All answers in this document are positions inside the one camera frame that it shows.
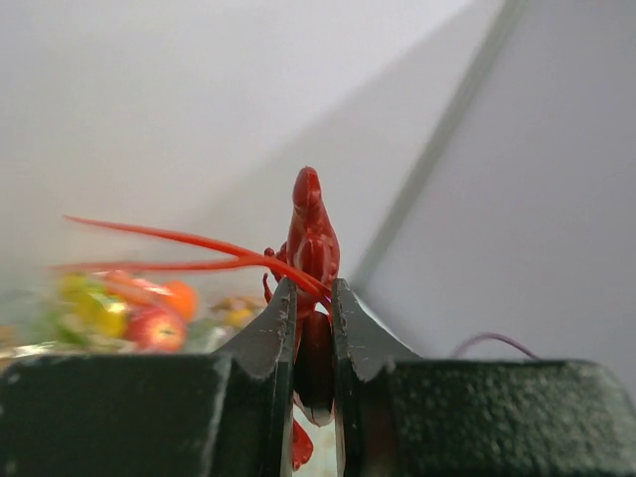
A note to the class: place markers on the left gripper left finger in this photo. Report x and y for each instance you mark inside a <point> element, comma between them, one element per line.
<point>227,413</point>

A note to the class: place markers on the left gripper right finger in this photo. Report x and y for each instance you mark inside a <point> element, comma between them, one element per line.
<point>398,414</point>

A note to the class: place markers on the red plastic lobster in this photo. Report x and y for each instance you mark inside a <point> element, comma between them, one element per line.
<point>309,257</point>

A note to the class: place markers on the fake red apple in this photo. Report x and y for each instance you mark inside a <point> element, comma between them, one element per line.
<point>155,329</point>

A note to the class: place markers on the fake orange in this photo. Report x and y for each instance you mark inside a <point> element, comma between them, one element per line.
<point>182,298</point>

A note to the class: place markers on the zip bag with mixed fruit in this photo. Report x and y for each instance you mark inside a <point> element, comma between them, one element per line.
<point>36,320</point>

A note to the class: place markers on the fake yellow banana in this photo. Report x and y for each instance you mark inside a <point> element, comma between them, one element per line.
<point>97,308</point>

